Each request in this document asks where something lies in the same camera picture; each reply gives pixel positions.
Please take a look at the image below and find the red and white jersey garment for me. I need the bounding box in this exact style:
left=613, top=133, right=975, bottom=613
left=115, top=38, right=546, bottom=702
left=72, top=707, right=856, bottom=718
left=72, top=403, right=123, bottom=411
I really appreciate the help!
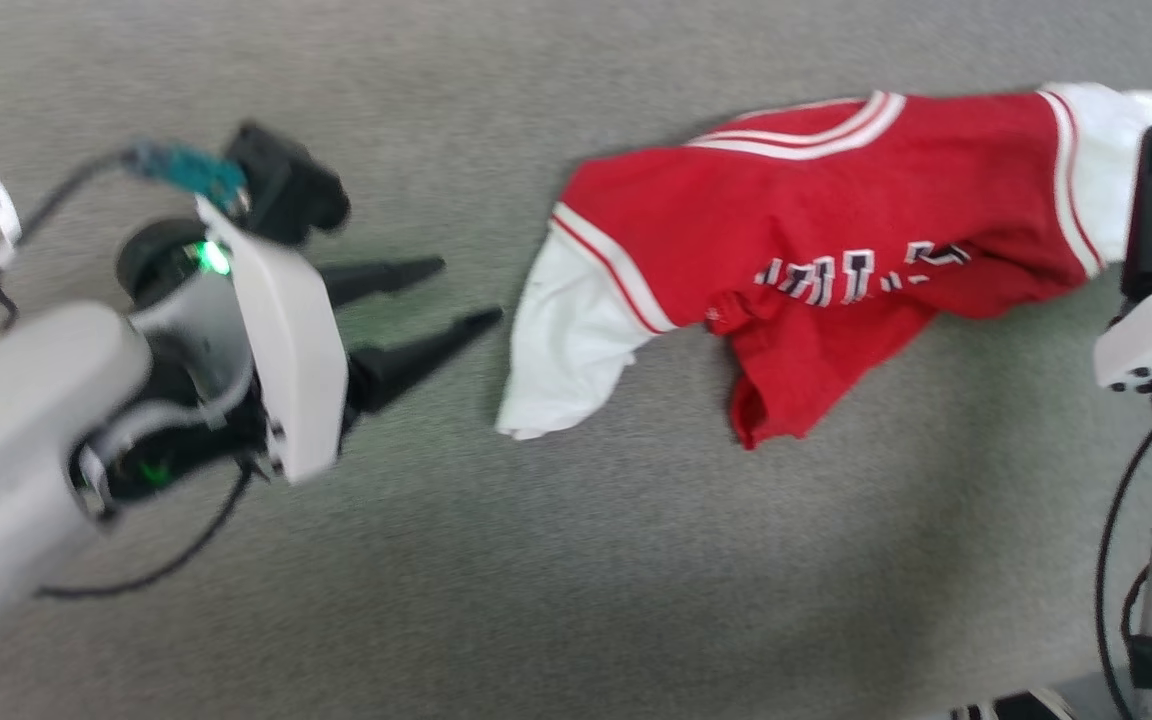
left=494, top=82, right=1152, bottom=451

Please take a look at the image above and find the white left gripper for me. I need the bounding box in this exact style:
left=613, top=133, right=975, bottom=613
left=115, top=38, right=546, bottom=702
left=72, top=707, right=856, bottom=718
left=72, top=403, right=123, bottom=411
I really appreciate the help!
left=84, top=197, right=505, bottom=501

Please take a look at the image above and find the black white striped object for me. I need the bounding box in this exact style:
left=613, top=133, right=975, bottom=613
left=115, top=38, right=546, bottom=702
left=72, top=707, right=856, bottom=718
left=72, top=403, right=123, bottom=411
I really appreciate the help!
left=946, top=686, right=1077, bottom=720

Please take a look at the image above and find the thin black cable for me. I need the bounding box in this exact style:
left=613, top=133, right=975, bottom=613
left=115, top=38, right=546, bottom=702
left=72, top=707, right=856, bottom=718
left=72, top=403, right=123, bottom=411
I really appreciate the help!
left=1094, top=428, right=1152, bottom=720
left=0, top=150, right=137, bottom=333
left=34, top=462, right=257, bottom=601

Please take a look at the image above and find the teal cable connector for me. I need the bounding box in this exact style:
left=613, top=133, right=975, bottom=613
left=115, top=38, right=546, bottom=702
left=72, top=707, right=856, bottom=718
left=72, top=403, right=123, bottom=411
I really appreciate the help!
left=124, top=140, right=249, bottom=213

